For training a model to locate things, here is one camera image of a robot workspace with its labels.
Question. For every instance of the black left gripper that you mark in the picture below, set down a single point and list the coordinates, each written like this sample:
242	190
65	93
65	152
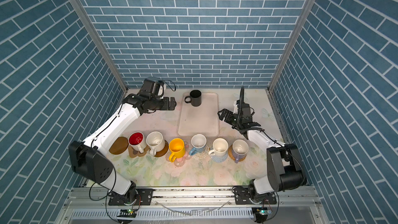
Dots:
166	105

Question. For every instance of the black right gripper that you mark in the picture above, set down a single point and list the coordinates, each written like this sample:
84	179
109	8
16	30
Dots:
230	114

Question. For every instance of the purple mug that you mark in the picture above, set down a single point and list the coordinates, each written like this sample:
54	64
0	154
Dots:
239	150

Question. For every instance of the plain white mug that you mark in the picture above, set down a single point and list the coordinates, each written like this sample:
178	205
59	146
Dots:
219	148

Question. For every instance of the tan rattan round coaster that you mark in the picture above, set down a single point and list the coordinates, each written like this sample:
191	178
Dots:
230	155

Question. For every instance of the white speckled mug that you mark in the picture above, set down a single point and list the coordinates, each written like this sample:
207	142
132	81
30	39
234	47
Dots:
156	142

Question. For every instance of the white mug red inside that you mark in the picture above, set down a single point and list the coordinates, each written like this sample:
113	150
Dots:
138	142

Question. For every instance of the black mug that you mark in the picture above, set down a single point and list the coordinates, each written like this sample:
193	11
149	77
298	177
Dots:
194	98

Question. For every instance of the blue woven round coaster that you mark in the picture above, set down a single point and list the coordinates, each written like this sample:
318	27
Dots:
217	159

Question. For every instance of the blue floral mug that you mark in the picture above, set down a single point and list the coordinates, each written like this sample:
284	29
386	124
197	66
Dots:
198	142

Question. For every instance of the yellow mug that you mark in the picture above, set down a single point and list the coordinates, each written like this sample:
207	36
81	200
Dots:
177	148

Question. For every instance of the glossy brown scratched coaster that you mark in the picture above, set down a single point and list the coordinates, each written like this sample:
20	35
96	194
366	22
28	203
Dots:
163	151

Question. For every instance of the matte brown wooden coaster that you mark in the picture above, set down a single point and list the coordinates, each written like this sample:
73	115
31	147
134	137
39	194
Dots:
119	146

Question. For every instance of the brown paw shaped coaster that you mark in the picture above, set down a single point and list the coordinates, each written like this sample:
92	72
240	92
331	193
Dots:
134	153

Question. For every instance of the multicolour woven round coaster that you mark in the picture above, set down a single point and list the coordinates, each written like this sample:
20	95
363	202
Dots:
203	154

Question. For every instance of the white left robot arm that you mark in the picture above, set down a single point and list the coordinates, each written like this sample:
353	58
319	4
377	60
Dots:
88	158

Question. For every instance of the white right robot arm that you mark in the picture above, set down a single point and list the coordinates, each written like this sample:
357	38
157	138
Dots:
284	169

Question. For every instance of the pink flower silicone coaster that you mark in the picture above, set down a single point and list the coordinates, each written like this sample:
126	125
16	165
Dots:
181	161

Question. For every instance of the beige serving tray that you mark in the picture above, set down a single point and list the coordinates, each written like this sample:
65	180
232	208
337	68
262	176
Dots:
199	120

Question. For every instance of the right circuit board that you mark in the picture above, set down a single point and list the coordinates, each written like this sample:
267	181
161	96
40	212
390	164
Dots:
261	214

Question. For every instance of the circuit board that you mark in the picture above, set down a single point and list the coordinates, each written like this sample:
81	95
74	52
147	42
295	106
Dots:
261	214
126	213

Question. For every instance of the white vented strip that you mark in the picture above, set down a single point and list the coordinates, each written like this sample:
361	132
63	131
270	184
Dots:
164	214

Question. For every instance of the left circuit board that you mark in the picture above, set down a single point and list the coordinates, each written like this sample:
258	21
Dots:
126	213

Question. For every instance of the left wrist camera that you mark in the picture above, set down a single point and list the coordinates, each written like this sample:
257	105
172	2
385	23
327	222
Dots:
160	93

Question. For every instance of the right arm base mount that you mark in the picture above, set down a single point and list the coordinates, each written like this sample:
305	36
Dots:
246	195

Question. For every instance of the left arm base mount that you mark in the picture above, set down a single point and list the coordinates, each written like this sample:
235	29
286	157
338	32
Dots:
134	197

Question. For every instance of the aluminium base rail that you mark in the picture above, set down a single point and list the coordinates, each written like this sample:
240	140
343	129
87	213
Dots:
196	197

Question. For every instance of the aluminium corner post right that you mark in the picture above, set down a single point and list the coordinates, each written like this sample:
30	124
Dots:
293	38

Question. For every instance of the aluminium corner post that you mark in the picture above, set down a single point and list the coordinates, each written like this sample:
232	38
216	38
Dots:
87	23
293	38

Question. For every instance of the aluminium corner post left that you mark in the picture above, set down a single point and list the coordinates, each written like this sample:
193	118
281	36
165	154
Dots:
87	23

